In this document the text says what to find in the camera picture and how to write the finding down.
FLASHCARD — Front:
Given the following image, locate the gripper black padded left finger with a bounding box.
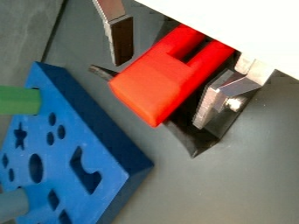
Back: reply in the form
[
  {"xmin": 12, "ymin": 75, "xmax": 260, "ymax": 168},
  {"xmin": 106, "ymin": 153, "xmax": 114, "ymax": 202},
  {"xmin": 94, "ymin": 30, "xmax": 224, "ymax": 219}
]
[{"xmin": 92, "ymin": 0, "xmax": 133, "ymax": 66}]

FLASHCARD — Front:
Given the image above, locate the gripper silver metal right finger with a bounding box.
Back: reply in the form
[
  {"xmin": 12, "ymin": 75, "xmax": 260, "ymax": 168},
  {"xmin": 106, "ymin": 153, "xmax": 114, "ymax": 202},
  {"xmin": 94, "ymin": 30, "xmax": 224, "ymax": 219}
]
[{"xmin": 192, "ymin": 53, "xmax": 274, "ymax": 129}]

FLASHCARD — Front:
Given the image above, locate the red square-circle forked object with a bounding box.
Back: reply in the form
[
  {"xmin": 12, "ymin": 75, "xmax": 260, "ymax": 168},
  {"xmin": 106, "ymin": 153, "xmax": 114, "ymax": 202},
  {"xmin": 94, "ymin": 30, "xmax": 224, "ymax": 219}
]
[{"xmin": 108, "ymin": 24, "xmax": 234, "ymax": 127}]

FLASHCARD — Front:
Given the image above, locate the black curved regrasp stand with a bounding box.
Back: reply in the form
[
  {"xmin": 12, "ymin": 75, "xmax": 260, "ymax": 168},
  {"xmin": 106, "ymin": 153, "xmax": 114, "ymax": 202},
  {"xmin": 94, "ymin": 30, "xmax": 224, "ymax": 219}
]
[{"xmin": 88, "ymin": 55, "xmax": 256, "ymax": 157}]

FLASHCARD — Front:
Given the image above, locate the blue foam fixture block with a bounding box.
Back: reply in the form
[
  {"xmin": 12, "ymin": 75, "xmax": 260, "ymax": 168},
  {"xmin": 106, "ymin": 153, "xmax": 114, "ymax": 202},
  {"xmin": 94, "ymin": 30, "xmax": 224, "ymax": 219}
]
[{"xmin": 0, "ymin": 62, "xmax": 153, "ymax": 224}]

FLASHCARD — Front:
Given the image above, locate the green hexagonal peg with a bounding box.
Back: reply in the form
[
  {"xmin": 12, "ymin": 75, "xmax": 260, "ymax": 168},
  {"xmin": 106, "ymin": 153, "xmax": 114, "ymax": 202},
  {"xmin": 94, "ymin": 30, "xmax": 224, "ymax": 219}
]
[{"xmin": 0, "ymin": 86, "xmax": 42, "ymax": 115}]

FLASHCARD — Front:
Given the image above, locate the grey-blue cylinder peg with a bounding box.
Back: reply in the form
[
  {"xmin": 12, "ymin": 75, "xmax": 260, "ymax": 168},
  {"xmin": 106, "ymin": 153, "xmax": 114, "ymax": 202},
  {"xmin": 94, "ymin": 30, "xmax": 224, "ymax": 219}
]
[{"xmin": 0, "ymin": 188, "xmax": 29, "ymax": 224}]

